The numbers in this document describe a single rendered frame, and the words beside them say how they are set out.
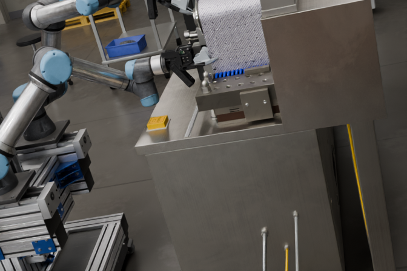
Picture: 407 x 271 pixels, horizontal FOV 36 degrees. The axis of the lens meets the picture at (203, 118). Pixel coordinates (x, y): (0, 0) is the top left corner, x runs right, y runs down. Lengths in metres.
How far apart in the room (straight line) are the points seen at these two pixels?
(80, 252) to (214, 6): 1.44
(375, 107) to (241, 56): 0.94
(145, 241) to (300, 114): 2.05
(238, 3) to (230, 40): 0.14
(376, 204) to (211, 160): 0.75
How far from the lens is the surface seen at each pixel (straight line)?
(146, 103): 2.52
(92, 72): 2.54
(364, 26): 1.50
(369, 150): 1.71
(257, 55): 2.41
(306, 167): 2.31
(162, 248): 3.39
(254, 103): 2.25
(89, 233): 3.32
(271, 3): 1.50
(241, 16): 2.37
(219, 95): 2.27
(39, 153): 3.01
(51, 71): 2.33
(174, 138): 2.32
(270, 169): 2.32
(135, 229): 3.62
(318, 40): 1.51
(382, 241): 1.86
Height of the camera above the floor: 1.83
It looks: 23 degrees down
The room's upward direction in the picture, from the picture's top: 15 degrees counter-clockwise
